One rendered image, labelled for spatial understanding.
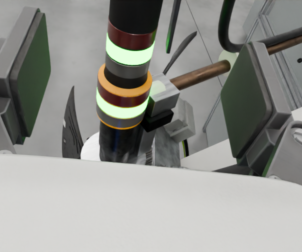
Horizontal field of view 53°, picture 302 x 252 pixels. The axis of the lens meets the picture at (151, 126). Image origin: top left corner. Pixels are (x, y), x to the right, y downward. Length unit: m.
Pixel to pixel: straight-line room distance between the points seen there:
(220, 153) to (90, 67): 2.03
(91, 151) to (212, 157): 0.48
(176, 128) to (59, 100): 1.67
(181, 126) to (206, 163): 0.12
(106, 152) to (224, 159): 0.48
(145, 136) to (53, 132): 1.90
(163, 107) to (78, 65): 2.41
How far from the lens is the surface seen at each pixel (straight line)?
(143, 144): 0.32
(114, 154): 0.30
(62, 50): 2.83
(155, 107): 0.27
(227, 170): 0.49
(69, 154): 0.88
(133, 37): 0.20
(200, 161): 0.78
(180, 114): 0.80
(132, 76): 0.22
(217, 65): 0.33
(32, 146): 2.14
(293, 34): 0.42
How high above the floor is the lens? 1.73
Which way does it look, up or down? 50 degrees down
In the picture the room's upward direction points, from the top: 15 degrees clockwise
